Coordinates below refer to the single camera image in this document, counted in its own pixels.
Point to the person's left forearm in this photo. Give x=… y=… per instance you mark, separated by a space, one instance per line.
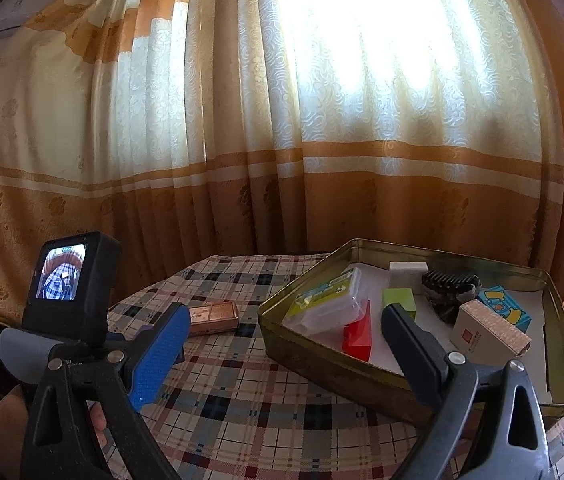
x=7 y=425

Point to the blue and yellow printed box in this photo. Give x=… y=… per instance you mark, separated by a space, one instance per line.
x=507 y=307

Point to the white box with pink pattern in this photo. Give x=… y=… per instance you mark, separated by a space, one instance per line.
x=482 y=335

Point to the dark hair clip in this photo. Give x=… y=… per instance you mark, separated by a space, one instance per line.
x=449 y=295

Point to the plain white box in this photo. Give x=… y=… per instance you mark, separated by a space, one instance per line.
x=407 y=275

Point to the white air conditioner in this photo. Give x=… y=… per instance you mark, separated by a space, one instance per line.
x=9 y=22

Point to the gold metal tin box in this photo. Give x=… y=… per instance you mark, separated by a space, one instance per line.
x=322 y=360

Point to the red building block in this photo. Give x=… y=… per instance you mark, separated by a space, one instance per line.
x=357 y=340

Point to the brown wooden flat box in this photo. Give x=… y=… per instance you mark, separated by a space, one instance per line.
x=212 y=319

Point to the beige and orange curtain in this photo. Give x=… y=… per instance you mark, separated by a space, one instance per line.
x=262 y=160

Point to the yellow-green block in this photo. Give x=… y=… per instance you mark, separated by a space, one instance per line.
x=402 y=302

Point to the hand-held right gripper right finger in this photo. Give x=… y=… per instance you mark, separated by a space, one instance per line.
x=412 y=345

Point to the clear plastic case green label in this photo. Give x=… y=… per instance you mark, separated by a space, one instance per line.
x=327 y=305

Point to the person's left hand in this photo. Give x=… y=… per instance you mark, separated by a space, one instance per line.
x=98 y=422

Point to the white paper liner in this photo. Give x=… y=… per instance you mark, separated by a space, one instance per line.
x=536 y=355

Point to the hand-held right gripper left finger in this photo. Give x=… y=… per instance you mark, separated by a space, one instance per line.
x=162 y=350

